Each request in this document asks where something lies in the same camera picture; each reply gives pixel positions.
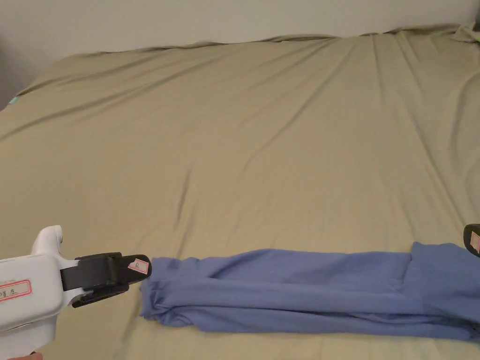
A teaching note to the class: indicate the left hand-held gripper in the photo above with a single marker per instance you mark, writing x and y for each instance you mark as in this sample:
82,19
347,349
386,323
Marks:
26,300

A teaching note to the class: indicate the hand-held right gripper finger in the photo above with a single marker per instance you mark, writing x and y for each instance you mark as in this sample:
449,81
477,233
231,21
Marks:
471,240

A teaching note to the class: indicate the blue garment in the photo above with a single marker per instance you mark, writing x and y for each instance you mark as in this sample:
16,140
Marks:
300,288

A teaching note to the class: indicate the person's left hand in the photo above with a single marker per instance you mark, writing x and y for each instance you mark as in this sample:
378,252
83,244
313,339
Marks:
34,356

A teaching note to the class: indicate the bed with beige sheet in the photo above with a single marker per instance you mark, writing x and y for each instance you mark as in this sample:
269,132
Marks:
240,150

